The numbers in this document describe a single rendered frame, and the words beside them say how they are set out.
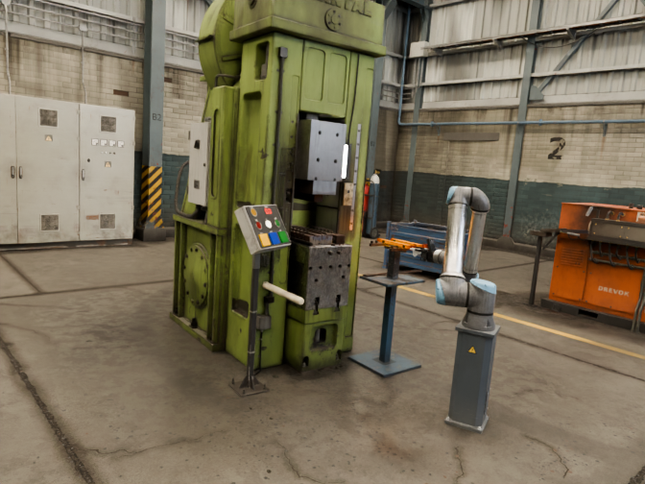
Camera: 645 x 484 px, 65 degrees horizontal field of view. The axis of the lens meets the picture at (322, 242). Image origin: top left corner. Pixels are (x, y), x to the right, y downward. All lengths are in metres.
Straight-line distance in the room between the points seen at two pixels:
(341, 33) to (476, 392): 2.50
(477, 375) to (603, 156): 7.93
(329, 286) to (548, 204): 7.84
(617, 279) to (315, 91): 4.02
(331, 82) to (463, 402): 2.29
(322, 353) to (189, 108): 6.62
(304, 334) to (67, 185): 5.35
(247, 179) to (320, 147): 0.61
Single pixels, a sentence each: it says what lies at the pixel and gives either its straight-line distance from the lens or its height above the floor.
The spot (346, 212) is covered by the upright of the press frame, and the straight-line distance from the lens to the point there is 3.84.
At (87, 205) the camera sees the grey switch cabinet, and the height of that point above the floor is 0.62.
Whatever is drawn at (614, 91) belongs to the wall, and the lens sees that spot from 10.91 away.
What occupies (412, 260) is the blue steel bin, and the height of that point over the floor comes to 0.20.
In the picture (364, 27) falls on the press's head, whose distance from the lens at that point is 3.92.
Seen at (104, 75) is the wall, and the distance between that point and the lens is 9.05.
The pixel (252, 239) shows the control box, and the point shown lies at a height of 1.01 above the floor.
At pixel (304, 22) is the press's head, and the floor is 2.39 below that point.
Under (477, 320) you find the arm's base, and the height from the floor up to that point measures 0.66.
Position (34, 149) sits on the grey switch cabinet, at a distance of 8.05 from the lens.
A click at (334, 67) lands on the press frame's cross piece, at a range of 3.76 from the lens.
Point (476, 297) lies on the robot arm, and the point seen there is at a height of 0.79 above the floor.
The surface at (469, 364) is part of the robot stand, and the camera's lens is 3.13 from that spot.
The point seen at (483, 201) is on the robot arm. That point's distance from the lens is 3.23.
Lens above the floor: 1.47
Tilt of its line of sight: 9 degrees down
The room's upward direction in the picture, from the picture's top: 4 degrees clockwise
